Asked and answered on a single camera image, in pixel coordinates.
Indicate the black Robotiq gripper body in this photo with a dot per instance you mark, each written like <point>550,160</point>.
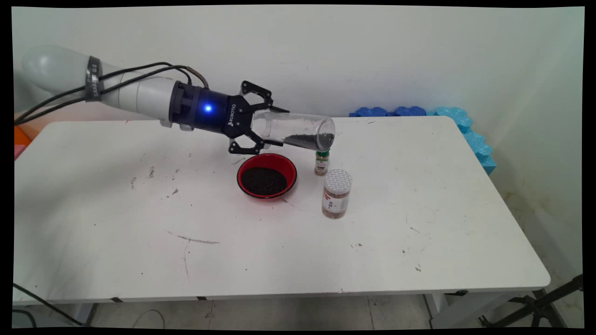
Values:
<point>209,114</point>

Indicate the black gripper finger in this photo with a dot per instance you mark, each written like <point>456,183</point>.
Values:
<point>267,93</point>
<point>244,148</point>

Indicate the clear plastic jar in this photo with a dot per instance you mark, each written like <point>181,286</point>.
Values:
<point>302,130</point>

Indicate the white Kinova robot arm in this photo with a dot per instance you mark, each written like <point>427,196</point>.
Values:
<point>135,95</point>

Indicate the red bowl with black seeds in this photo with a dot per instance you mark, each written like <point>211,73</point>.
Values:
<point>265,181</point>

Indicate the small green-capped spice bottle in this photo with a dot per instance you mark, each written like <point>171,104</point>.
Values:
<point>321,163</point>

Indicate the white-lidded spice jar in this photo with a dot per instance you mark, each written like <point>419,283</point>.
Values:
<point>336,195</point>

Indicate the dark blue foam mat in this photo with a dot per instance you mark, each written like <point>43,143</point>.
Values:
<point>409,111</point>
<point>370,112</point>

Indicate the orange box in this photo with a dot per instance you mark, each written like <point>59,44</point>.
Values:
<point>21,136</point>

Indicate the light blue foam mat stack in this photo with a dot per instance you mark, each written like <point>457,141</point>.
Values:
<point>475,142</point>

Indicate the white table leg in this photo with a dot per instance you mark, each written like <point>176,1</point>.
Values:
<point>465,309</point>
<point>84,314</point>

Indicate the black tripod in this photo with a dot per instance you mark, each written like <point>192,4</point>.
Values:
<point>540,304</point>

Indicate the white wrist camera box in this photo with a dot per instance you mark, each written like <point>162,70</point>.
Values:
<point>179,125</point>

